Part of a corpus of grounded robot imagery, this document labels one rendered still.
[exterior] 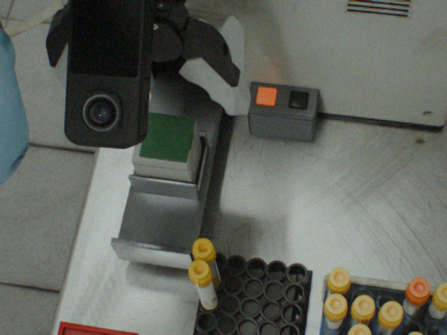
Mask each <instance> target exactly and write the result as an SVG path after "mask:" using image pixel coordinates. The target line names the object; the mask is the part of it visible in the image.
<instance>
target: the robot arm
mask: <svg viewBox="0 0 447 335"><path fill-rule="evenodd" d="M185 3H186V0H68V2H67V5H65V6H64V8H62V9H60V10H58V11H57V12H56V13H55V14H54V17H53V18H52V21H51V25H50V29H49V31H48V33H47V38H46V41H45V46H46V50H47V55H48V59H49V62H50V66H51V67H52V69H53V72H54V75H55V77H56V78H57V79H58V80H59V81H60V83H61V84H62V86H63V87H64V88H65V90H66V97H65V112H64V135H65V136H66V138H67V139H68V140H69V141H70V142H72V143H73V144H76V145H80V146H86V147H103V148H112V149H127V148H129V147H132V146H135V145H137V144H139V143H141V142H142V141H143V140H144V139H145V137H146V135H147V127H148V115H149V91H150V79H151V66H152V61H155V62H157V63H162V62H165V61H173V60H175V59H178V58H179V57H180V56H182V60H181V63H180V67H179V73H180V74H181V75H182V76H183V77H185V78H186V79H187V80H188V81H190V82H192V83H194V84H197V85H199V86H200V87H202V88H203V89H204V90H206V92H207V93H208V95H209V97H210V99H211V100H213V101H215V102H216V103H218V104H220V105H221V106H222V108H223V109H224V110H225V112H226V114H227V115H230V116H235V115H248V113H249V106H250V102H251V94H250V90H249V88H248V83H247V81H246V80H245V78H244V29H243V27H242V25H241V23H240V21H239V20H238V19H237V18H235V17H233V16H231V15H230V16H228V17H226V19H225V20H224V21H223V22H222V23H221V24H220V25H219V27H218V28H217V29H216V28H214V27H213V26H212V25H211V24H209V23H208V22H207V21H205V20H204V19H194V18H193V17H191V16H190V13H189V11H188V10H187V8H186V7H185ZM15 62H16V53H15V48H14V45H13V42H12V40H11V38H10V36H9V35H8V34H7V33H6V32H5V31H4V30H3V27H2V24H1V20H0V187H2V186H3V185H4V184H5V183H6V182H7V181H8V180H9V179H10V178H11V177H12V176H13V175H14V172H15V171H16V169H17V168H18V167H19V165H20V163H21V162H22V159H23V158H24V157H25V153H26V152H27V150H28V148H29V125H28V121H27V116H26V113H25V110H24V105H23V102H22V97H21V93H20V86H19V83H18V80H17V75H16V72H15Z"/></svg>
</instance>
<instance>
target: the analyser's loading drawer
mask: <svg viewBox="0 0 447 335"><path fill-rule="evenodd" d="M181 60H182V56H180V57H179V58H178V59H175V60H173V61H165V62H162V63H159V64H158V68H157V72H156V77H155V81H154V86H153V89H152V95H151V98H150V102H149V112H151V113H157V114H169V115H175V116H181V117H193V118H196V123H197V127H198V134H199V138H200V143H201V147H202V152H201V156H200V162H199V166H198V173H197V177H196V183H193V182H187V181H177V180H172V179H161V178H156V177H145V176H140V175H137V174H136V171H135V168H134V170H133V174H130V175H129V176H128V179H129V181H130V183H131V184H130V187H129V193H128V196H127V199H126V204H125V208H124V213H123V216H122V222H121V225H120V232H119V237H118V238H116V237H112V239H111V242H110V244H111V246H112V248H113V249H114V251H115V253H116V254H117V257H118V258H119V259H120V260H125V261H131V262H140V263H145V264H151V265H160V266H165V267H174V268H180V269H189V267H190V265H191V263H192V262H194V261H195V258H194V256H193V245H194V243H195V242H196V241H197V240H198V235H199V232H200V225H201V221H202V217H203V210H204V206H205V201H206V197H207V190H208V186H209V182H210V175H211V171H212V164H213V160H214V154H215V149H216V145H217V139H218V135H219V128H220V125H221V118H222V114H223V110H224V109H223V108H222V106H221V105H220V104H218V103H216V102H215V101H213V100H211V99H210V97H209V95H208V93H207V92H206V90H204V89H203V88H202V87H200V86H199V85H197V84H194V83H192V82H190V81H188V80H187V79H186V78H185V77H183V76H182V75H181V74H180V73H179V67H180V63H181Z"/></svg>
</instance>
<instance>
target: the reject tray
mask: <svg viewBox="0 0 447 335"><path fill-rule="evenodd" d="M57 335H139V334H138V333H135V332H127V331H122V330H117V329H108V328H104V327H95V326H91V325H82V324H77V323H73V322H64V321H60V324H59V329H58V332H57Z"/></svg>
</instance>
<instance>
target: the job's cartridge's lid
mask: <svg viewBox="0 0 447 335"><path fill-rule="evenodd" d="M195 123H196V118H193V117H181V116H175V115H169V114H157V113H151V112H149V115H148V127H147V135H146V137H145V139H144V140H143V141H142V142H141V143H142V144H141V147H140V153H139V157H141V158H152V159H158V160H163V161H174V162H180V163H187V160H188V156H189V150H191V148H192V144H193V137H194V134H195V133H194V132H193V130H194V126H195Z"/></svg>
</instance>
